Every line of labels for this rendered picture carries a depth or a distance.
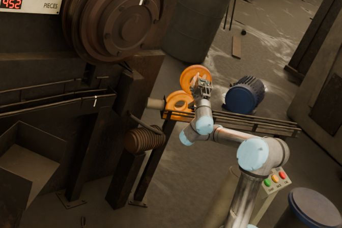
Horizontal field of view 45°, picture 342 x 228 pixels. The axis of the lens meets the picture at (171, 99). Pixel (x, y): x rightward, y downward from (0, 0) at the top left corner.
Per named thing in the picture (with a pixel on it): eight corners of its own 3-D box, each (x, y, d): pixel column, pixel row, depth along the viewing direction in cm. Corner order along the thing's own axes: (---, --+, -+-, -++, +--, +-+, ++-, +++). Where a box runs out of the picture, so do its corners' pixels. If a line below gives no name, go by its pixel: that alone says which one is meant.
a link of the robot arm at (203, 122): (191, 133, 176) (202, 121, 171) (190, 114, 183) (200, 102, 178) (206, 139, 179) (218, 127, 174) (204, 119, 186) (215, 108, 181)
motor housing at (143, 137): (98, 198, 239) (125, 124, 215) (127, 188, 254) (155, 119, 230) (111, 214, 232) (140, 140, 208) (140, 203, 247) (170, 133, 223)
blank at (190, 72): (183, 62, 198) (184, 65, 195) (214, 66, 201) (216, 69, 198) (176, 90, 205) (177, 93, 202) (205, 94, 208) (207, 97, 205)
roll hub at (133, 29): (89, 52, 169) (108, -12, 156) (140, 51, 189) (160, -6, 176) (96, 59, 166) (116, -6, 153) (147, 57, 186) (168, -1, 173)
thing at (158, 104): (144, 104, 219) (147, 94, 216) (161, 107, 221) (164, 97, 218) (145, 110, 214) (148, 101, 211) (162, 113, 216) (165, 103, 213)
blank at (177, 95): (168, 118, 224) (170, 121, 221) (161, 95, 215) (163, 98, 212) (195, 108, 224) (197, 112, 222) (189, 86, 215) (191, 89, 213)
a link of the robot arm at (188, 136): (199, 146, 190) (213, 133, 184) (181, 147, 183) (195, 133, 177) (193, 132, 194) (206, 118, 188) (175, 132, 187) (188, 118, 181)
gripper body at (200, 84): (211, 79, 191) (214, 98, 183) (204, 92, 197) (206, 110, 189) (196, 76, 189) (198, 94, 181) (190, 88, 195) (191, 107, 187)
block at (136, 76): (108, 106, 219) (121, 67, 208) (120, 105, 225) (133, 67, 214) (120, 118, 213) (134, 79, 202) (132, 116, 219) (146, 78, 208)
